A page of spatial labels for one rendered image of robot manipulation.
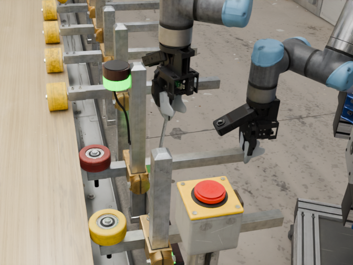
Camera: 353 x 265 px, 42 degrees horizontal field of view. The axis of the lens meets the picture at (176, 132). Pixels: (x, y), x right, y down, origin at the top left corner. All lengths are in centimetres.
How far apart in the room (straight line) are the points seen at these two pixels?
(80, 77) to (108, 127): 57
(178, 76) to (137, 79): 9
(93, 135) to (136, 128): 68
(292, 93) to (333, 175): 97
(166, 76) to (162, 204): 30
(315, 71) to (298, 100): 227
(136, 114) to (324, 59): 48
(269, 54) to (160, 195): 45
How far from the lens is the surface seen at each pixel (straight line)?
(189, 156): 127
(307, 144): 300
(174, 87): 106
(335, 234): 211
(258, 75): 118
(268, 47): 115
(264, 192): 254
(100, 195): 151
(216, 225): 59
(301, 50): 123
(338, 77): 118
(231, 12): 96
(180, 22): 100
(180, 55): 102
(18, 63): 171
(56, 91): 136
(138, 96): 107
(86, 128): 183
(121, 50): 129
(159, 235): 99
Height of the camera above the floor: 162
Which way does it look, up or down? 34 degrees down
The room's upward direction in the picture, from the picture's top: 3 degrees clockwise
